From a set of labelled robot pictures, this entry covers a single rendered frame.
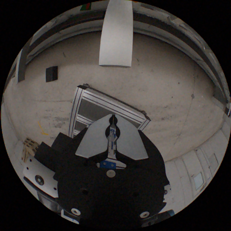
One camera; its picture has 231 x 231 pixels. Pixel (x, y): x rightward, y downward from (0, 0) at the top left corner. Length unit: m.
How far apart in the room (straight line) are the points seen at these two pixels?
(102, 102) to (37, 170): 0.72
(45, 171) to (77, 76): 0.97
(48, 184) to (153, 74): 1.16
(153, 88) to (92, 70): 0.74
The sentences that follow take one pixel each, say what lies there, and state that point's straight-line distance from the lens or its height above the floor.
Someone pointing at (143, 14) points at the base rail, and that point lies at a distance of 0.37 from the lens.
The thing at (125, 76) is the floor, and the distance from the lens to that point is 0.95.
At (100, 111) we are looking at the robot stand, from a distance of 0.84.
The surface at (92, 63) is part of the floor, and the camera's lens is 0.98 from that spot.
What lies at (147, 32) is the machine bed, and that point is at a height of 0.17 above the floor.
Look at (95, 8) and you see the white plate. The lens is 0.37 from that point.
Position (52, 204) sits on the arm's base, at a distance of 0.42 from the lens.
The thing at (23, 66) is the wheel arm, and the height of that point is 0.84.
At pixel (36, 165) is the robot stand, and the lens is 0.29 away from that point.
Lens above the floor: 0.94
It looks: 60 degrees down
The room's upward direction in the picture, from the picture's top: 180 degrees clockwise
